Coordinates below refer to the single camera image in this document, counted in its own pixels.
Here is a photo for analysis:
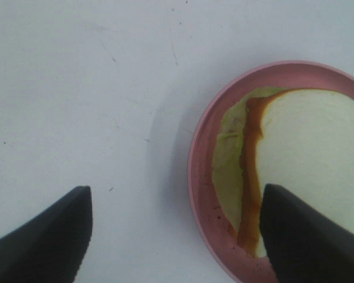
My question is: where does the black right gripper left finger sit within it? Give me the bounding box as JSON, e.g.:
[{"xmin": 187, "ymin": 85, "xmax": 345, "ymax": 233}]
[{"xmin": 0, "ymin": 186, "xmax": 93, "ymax": 282}]

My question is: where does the sandwich with white bread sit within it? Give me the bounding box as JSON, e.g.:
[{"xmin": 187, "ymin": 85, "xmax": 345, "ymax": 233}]
[{"xmin": 212, "ymin": 87, "xmax": 354, "ymax": 258}]

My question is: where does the pink round plate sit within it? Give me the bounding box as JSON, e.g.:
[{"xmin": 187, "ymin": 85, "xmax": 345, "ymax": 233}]
[{"xmin": 188, "ymin": 61, "xmax": 354, "ymax": 283}]

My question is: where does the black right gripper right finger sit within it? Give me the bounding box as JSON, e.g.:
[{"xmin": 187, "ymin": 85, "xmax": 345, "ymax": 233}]
[{"xmin": 259, "ymin": 184, "xmax": 354, "ymax": 282}]

